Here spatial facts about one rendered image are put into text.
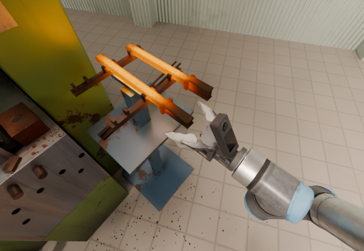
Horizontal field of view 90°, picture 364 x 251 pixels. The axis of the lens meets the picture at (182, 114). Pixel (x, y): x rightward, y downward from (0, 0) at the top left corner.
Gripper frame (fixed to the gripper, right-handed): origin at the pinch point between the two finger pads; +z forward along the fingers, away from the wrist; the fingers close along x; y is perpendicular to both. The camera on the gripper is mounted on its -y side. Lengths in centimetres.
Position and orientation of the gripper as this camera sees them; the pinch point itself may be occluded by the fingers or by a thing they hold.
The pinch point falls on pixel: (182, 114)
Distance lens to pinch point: 52.9
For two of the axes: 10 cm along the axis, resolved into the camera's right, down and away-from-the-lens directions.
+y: 0.0, 5.8, 8.1
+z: -7.5, -5.4, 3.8
